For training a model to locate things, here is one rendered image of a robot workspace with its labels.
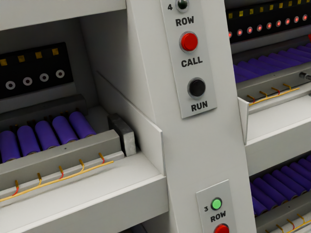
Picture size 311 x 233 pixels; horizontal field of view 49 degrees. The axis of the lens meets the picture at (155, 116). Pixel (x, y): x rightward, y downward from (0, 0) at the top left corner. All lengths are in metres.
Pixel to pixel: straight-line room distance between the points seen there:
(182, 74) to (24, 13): 0.14
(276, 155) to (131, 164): 0.17
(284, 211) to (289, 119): 0.17
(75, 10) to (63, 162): 0.14
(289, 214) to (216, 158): 0.23
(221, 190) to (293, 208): 0.21
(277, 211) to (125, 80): 0.31
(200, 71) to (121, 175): 0.13
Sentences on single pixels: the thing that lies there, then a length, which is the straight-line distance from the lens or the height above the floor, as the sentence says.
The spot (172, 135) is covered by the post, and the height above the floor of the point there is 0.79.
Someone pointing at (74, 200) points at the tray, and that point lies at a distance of 0.32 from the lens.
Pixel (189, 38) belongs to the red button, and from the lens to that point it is 0.32.
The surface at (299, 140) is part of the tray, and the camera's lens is 0.43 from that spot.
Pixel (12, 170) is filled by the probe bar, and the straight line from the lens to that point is 0.34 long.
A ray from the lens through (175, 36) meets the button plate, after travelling 0.31.
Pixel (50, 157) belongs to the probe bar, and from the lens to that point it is 0.34.
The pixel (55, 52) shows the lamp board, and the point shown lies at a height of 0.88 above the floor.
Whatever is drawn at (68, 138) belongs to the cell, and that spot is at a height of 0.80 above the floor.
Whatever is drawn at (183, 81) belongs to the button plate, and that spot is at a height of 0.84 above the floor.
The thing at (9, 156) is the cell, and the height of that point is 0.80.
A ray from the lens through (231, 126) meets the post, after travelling 0.36.
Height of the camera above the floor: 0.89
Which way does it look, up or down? 14 degrees down
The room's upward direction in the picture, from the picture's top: 12 degrees counter-clockwise
